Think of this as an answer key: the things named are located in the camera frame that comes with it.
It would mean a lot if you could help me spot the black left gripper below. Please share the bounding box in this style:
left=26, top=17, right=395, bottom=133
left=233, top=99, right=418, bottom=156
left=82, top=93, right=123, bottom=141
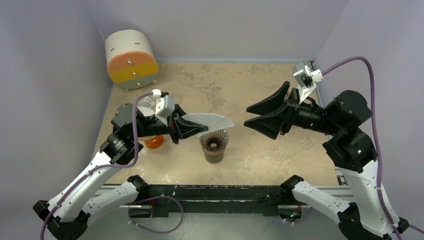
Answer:
left=131, top=103, right=208, bottom=144

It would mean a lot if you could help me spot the orange glass carafe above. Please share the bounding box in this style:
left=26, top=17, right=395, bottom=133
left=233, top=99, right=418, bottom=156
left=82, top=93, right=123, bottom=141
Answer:
left=144, top=135, right=165, bottom=149

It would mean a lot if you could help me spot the grey glass carafe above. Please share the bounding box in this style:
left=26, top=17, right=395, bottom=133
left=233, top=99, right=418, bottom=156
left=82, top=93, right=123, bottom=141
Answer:
left=204, top=154, right=225, bottom=164

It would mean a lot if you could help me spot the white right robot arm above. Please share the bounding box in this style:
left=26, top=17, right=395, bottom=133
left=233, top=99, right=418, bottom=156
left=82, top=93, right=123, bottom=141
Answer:
left=244, top=82, right=409, bottom=240

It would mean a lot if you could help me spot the white round drawer cabinet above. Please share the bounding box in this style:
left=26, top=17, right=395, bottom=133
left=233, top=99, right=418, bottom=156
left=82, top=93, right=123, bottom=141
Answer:
left=104, top=29, right=159, bottom=90

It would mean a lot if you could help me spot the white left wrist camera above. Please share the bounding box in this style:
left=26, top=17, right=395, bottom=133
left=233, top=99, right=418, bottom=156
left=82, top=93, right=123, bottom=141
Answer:
left=151, top=89, right=176, bottom=126

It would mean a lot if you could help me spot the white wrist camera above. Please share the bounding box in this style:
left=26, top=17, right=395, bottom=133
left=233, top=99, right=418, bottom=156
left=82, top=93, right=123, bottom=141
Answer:
left=292, top=62, right=324, bottom=102
left=151, top=89, right=176, bottom=126

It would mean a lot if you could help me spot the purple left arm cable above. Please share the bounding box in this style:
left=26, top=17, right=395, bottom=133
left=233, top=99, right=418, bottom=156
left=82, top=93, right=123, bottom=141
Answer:
left=39, top=93, right=157, bottom=240

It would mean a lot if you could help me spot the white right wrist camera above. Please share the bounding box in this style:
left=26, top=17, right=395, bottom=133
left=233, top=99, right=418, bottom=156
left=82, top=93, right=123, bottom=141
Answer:
left=292, top=62, right=324, bottom=102

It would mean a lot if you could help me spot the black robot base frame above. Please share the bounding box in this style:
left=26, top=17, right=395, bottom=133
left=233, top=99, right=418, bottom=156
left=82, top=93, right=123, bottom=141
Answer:
left=129, top=175, right=304, bottom=218

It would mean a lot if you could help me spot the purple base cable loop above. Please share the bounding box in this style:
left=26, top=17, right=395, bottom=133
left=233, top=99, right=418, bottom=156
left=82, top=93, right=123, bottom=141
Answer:
left=127, top=195, right=184, bottom=234

